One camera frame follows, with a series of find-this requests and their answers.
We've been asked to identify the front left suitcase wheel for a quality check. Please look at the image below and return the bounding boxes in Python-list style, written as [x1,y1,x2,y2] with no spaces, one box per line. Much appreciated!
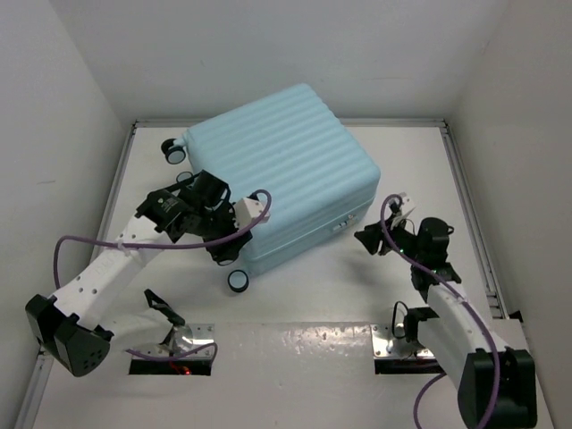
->
[227,269,249,293]

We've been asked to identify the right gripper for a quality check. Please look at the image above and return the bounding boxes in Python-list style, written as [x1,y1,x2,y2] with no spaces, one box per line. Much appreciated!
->
[354,213,423,265]

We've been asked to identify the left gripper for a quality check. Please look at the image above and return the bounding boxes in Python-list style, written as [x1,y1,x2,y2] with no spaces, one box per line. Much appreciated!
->
[193,200,250,259]

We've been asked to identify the lid lower wheel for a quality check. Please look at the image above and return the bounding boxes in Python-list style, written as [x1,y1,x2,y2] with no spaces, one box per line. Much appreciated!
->
[176,171,193,183]

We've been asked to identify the lid wheel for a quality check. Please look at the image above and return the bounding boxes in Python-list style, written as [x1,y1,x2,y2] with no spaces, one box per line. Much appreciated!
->
[176,171,193,183]
[160,139,186,165]

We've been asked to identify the lid upper wheel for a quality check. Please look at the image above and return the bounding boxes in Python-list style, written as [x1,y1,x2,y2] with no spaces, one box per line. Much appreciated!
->
[160,139,186,165]

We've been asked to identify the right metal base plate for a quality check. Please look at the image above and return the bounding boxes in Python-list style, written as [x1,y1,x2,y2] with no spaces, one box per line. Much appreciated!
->
[370,321,458,362]

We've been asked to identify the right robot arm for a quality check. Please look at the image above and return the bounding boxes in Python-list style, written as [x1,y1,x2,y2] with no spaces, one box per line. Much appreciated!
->
[354,216,538,428]

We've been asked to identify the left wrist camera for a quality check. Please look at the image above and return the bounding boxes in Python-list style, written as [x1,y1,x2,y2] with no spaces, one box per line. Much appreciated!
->
[233,198,270,230]

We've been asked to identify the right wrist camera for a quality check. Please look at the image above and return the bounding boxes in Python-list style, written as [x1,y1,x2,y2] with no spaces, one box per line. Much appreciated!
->
[390,192,416,222]

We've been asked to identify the light blue suitcase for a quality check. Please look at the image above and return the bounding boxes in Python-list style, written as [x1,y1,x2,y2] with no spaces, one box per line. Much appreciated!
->
[175,84,381,276]

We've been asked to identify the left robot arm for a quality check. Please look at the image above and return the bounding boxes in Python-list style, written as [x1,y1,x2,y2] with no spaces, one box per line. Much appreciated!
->
[25,171,272,377]

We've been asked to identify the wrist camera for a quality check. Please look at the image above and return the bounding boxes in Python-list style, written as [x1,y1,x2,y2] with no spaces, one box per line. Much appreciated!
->
[390,192,416,222]
[233,198,270,230]

